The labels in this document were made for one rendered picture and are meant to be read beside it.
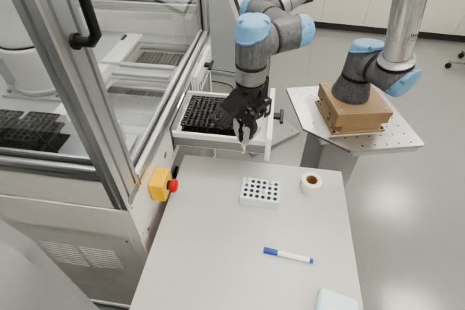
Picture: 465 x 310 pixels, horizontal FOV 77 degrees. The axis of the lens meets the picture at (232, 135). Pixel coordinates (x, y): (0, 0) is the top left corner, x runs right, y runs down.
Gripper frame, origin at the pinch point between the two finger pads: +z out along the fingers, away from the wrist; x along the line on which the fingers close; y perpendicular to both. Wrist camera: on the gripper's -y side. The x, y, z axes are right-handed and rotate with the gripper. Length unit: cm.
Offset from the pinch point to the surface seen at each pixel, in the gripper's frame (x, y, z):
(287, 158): 36, 83, 98
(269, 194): -9.2, 4.2, 19.7
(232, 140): 9.7, 5.3, 9.8
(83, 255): 25, -50, 39
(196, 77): 43.6, 16.3, 5.6
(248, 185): -2.3, 1.2, 19.0
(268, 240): -19.0, -6.8, 22.1
